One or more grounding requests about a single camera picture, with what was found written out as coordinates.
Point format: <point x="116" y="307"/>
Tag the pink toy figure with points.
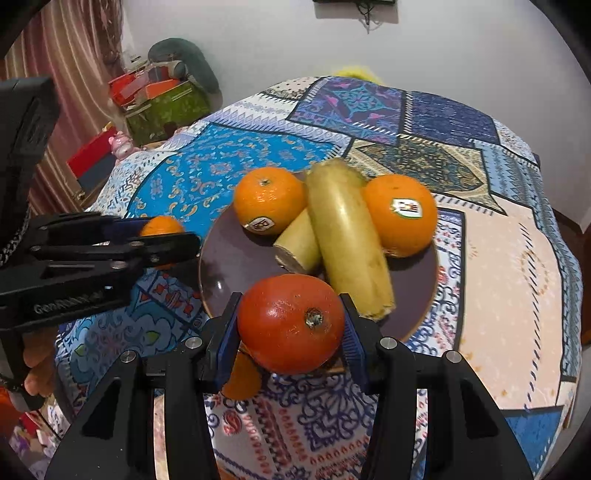
<point x="121" y="144"/>

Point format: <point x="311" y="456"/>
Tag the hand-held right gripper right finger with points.
<point x="353" y="344"/>

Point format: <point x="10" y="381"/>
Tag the patchwork printed blanket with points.
<point x="498" y="286"/>

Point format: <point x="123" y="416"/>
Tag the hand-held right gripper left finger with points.
<point x="226" y="353"/>

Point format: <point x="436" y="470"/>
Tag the long banana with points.
<point x="348" y="240"/>

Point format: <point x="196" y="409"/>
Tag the short banana piece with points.
<point x="298" y="244"/>

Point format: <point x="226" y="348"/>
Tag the green patterned box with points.
<point x="166" y="115"/>

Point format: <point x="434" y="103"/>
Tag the striped brown curtain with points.
<point x="69" y="46"/>

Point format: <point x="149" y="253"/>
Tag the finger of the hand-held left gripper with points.
<point x="115" y="228"/>
<point x="171" y="247"/>

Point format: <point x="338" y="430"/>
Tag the large orange with sticker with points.
<point x="399" y="217"/>
<point x="268" y="198"/>

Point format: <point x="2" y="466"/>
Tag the small tangerine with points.
<point x="242" y="378"/>
<point x="161" y="227"/>

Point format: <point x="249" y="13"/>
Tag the red flat box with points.
<point x="90" y="157"/>

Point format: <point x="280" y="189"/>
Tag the person's left hand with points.
<point x="40" y="364"/>

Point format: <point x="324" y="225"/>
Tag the small black wall monitor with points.
<point x="353" y="1"/>

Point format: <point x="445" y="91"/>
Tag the orange flat box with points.
<point x="159" y="88"/>

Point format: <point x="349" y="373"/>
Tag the purple round plate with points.
<point x="231" y="272"/>

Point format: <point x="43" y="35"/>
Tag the red tomato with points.
<point x="288" y="323"/>

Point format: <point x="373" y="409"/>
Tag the red gift box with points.
<point x="127" y="90"/>

